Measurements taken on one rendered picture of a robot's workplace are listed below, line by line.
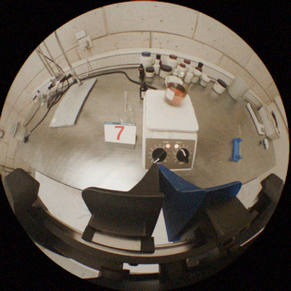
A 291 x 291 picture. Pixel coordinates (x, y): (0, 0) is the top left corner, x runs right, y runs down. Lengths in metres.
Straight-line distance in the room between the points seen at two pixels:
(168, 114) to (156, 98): 0.06
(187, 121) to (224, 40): 0.64
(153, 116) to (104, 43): 0.57
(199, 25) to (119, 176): 0.77
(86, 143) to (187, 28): 0.71
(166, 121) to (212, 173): 0.23
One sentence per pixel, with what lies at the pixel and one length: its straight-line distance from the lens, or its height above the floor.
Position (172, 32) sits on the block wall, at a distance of 0.62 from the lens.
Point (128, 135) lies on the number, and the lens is 0.25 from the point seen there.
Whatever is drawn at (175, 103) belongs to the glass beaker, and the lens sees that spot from 0.21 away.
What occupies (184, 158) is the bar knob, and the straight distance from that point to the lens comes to 0.21.
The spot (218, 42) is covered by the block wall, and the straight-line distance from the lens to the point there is 0.72.
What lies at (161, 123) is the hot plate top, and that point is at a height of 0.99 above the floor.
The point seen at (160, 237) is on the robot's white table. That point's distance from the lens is 0.32.
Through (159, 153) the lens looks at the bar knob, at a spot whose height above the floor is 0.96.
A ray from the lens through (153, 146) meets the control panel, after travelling 0.20.
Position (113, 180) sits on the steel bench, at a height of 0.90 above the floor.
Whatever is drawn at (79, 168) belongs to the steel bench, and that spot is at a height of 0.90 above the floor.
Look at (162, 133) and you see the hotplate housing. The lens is 0.20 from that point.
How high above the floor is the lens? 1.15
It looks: 73 degrees down
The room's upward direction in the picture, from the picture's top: 1 degrees counter-clockwise
